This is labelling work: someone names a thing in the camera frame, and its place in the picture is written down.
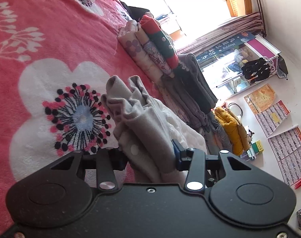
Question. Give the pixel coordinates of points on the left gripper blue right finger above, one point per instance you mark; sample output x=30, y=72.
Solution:
x=191, y=160

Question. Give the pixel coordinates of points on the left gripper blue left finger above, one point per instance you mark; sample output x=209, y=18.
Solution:
x=107, y=161

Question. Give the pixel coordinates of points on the white quilted baby garment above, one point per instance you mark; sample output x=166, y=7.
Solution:
x=145, y=128

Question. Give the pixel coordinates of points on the dark grey folded clothes stack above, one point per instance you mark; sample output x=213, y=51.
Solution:
x=190, y=91

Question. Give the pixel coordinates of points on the yellow padded jacket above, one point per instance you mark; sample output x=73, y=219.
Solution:
x=234, y=129

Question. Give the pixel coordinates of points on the orange map poster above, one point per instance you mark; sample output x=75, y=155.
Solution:
x=261, y=99

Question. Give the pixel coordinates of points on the glass display cabinet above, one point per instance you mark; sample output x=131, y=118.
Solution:
x=222, y=65

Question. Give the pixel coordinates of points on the folded floral purple garment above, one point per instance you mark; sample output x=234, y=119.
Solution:
x=153, y=52

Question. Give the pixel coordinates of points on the black gloves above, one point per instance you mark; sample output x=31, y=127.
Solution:
x=256, y=69

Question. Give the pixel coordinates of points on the red green folded sweater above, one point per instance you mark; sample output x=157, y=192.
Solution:
x=157, y=36

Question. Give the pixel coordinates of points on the pink floral fleece blanket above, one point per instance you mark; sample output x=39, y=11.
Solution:
x=55, y=59

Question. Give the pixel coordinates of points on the pink curtain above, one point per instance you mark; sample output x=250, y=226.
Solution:
x=253, y=23

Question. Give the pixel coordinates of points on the wall calendar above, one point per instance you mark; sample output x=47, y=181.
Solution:
x=286, y=146

